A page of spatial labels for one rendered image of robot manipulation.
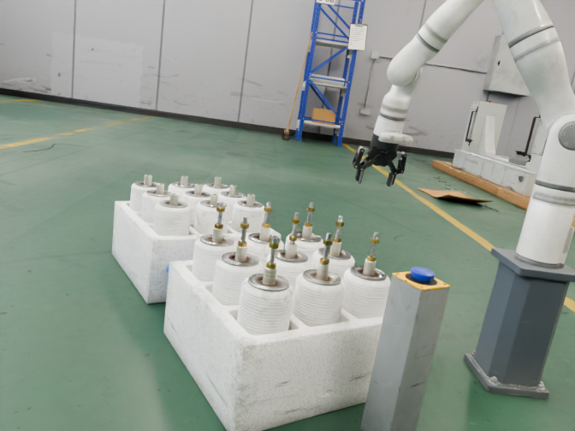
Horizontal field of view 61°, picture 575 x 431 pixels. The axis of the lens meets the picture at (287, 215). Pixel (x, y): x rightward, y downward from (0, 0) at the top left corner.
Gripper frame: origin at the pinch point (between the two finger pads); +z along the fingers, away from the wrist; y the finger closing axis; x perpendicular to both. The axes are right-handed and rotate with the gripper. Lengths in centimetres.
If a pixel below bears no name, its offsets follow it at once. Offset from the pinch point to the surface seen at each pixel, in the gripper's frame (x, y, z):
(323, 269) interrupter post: 46, 25, 0
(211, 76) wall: -598, 24, 103
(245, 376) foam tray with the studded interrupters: 62, 40, 12
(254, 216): -3.8, 31.5, 16.1
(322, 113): -521, -126, 115
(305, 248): 24.7, 23.3, 8.6
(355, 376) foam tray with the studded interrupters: 54, 17, 19
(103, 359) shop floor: 41, 66, 29
